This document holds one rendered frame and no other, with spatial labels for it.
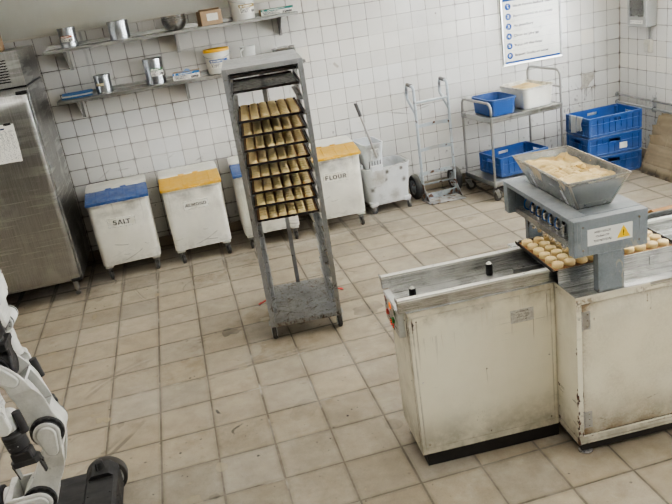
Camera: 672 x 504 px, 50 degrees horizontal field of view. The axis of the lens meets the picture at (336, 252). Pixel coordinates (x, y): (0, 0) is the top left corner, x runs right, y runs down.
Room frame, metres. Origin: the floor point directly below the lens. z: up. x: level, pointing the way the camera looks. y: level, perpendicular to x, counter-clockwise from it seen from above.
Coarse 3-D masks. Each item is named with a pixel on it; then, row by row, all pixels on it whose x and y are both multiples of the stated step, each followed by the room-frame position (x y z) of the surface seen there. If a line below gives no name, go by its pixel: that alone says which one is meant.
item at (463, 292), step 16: (528, 272) 2.92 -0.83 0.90; (544, 272) 2.91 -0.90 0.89; (448, 288) 2.88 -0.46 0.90; (464, 288) 2.86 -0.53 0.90; (480, 288) 2.87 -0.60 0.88; (496, 288) 2.88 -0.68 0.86; (512, 288) 2.89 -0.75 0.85; (400, 304) 2.82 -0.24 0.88; (416, 304) 2.83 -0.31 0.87; (432, 304) 2.84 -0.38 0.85
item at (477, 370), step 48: (432, 288) 3.03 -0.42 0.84; (528, 288) 2.89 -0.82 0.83; (432, 336) 2.83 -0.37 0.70; (480, 336) 2.86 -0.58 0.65; (528, 336) 2.89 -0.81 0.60; (432, 384) 2.83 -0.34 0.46; (480, 384) 2.86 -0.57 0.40; (528, 384) 2.89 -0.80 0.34; (432, 432) 2.82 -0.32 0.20; (480, 432) 2.85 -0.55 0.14; (528, 432) 2.92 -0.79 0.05
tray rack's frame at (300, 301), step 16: (224, 64) 4.68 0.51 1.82; (240, 64) 4.53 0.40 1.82; (256, 64) 4.38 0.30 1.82; (272, 64) 4.37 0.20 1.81; (288, 64) 4.38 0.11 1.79; (256, 224) 4.95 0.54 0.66; (288, 224) 4.99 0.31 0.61; (288, 288) 4.89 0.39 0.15; (304, 288) 4.85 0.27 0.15; (320, 288) 4.81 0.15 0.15; (288, 304) 4.61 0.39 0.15; (304, 304) 4.57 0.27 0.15; (320, 304) 4.53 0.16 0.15; (288, 320) 4.36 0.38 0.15; (304, 320) 4.36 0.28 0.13; (336, 320) 4.46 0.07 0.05
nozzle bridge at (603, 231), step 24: (504, 192) 3.42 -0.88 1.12; (528, 192) 3.19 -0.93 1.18; (528, 216) 3.23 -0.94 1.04; (576, 216) 2.78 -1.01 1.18; (600, 216) 2.74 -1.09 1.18; (624, 216) 2.75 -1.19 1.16; (576, 240) 2.72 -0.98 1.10; (600, 240) 2.73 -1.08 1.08; (624, 240) 2.75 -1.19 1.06; (600, 264) 2.73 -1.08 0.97; (600, 288) 2.73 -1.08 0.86
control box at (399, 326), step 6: (384, 294) 3.08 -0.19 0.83; (390, 294) 3.04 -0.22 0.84; (390, 300) 2.97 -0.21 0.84; (390, 312) 2.99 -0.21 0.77; (396, 312) 2.87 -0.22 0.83; (390, 318) 3.00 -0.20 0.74; (396, 318) 2.88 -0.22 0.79; (402, 318) 2.86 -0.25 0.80; (396, 324) 2.89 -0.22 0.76; (402, 324) 2.86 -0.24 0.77; (396, 330) 2.91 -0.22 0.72; (402, 330) 2.86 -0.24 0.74; (402, 336) 2.86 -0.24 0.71
